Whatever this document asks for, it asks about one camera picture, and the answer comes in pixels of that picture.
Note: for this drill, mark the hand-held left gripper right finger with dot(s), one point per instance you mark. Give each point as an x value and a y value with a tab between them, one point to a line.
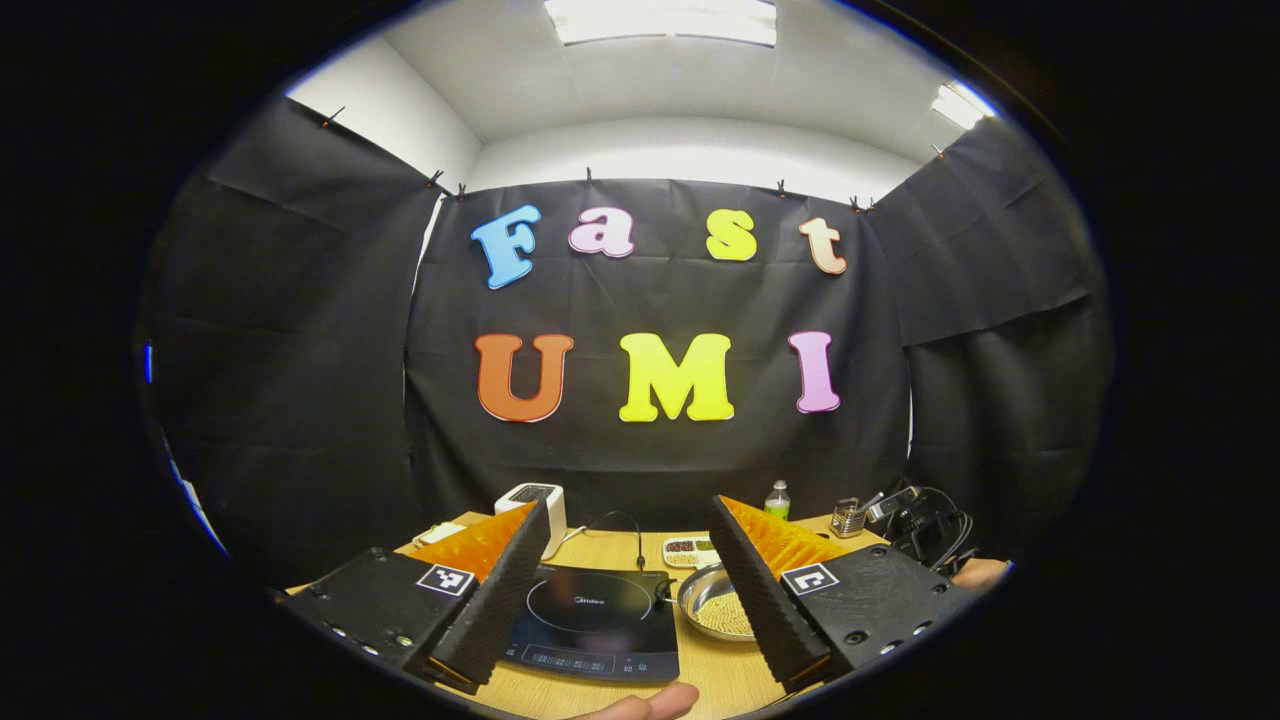
760	600

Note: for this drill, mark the large ceiling light panel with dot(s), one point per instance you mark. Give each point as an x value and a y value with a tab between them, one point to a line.
660	22

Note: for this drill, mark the small ceiling light panel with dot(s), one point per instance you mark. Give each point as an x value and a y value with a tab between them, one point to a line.
962	105

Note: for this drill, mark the white toaster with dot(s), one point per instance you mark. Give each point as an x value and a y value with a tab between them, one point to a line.
558	525

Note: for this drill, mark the pile of yellow soybeans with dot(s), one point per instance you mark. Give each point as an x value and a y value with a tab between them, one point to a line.
725	615

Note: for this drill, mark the small white flat dish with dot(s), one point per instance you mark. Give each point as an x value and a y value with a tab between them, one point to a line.
440	533

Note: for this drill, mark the black induction cooktop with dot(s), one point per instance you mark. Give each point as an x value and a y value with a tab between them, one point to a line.
600	620

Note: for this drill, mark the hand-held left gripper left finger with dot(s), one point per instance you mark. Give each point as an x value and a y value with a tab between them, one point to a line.
500	610

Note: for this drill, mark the green label drink bottle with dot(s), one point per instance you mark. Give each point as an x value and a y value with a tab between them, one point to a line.
778	505

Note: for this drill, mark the white divided bean dish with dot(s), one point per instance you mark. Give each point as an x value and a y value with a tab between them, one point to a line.
685	548

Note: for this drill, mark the black backdrop cloth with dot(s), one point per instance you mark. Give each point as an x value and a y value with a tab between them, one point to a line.
650	290

